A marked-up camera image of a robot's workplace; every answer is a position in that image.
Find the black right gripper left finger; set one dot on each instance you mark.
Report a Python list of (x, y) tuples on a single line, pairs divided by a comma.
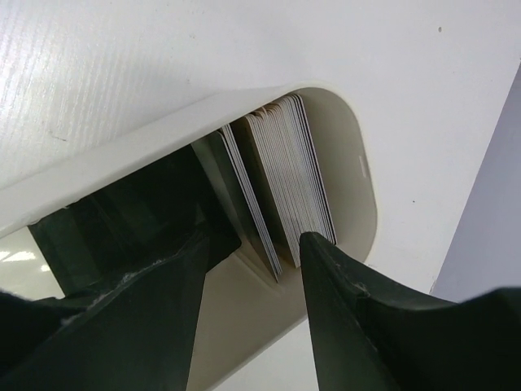
[(137, 336)]

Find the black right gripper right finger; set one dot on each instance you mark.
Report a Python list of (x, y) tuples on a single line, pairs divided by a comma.
[(370, 332)]

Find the fallen black card in tray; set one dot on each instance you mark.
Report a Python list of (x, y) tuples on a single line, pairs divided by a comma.
[(144, 217)]

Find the card stack in tray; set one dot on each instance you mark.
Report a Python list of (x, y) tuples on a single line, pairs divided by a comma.
[(283, 141)]

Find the white oblong tray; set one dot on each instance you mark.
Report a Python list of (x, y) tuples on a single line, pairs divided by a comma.
[(244, 310)]

